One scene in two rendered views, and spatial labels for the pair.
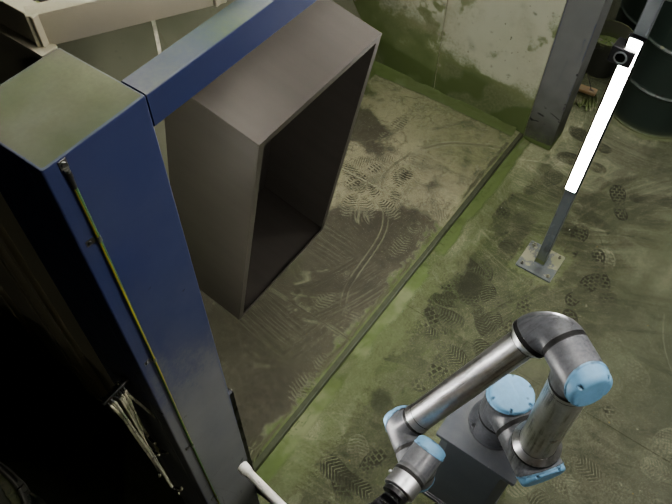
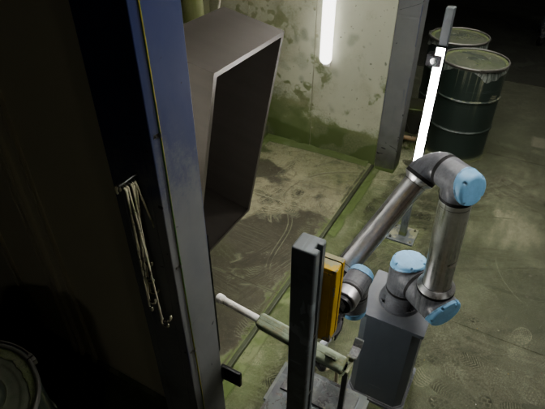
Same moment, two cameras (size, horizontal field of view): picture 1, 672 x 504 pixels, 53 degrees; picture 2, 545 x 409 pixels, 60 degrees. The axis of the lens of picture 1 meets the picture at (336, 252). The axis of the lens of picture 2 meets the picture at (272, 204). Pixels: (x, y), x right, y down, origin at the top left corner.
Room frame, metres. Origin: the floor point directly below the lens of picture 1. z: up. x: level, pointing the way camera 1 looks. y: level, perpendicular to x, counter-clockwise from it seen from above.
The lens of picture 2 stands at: (-0.51, 0.18, 2.32)
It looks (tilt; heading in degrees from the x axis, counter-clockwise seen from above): 37 degrees down; 354
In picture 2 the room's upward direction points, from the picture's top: straight up
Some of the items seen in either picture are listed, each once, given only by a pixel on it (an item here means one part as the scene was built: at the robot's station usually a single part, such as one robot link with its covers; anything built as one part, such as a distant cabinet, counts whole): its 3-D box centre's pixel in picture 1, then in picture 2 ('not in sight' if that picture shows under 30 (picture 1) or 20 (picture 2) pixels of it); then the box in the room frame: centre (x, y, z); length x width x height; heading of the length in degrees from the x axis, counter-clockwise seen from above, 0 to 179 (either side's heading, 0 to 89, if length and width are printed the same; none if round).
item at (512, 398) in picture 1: (508, 404); (407, 273); (0.91, -0.58, 0.83); 0.17 x 0.15 x 0.18; 19
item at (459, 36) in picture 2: not in sight; (459, 36); (3.96, -2.16, 0.86); 0.54 x 0.54 x 0.01
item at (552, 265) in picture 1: (540, 261); (402, 234); (2.09, -1.09, 0.01); 0.20 x 0.20 x 0.01; 55
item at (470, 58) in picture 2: not in sight; (474, 60); (3.32, -2.02, 0.86); 0.54 x 0.54 x 0.01
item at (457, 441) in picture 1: (478, 455); (389, 343); (0.92, -0.58, 0.32); 0.31 x 0.31 x 0.64; 55
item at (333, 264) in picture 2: not in sight; (315, 294); (0.30, -0.02, 1.42); 0.12 x 0.06 x 0.26; 55
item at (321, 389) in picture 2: not in sight; (319, 371); (0.39, -0.07, 0.95); 0.26 x 0.15 x 0.32; 55
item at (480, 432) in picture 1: (498, 418); (401, 293); (0.92, -0.58, 0.69); 0.19 x 0.19 x 0.10
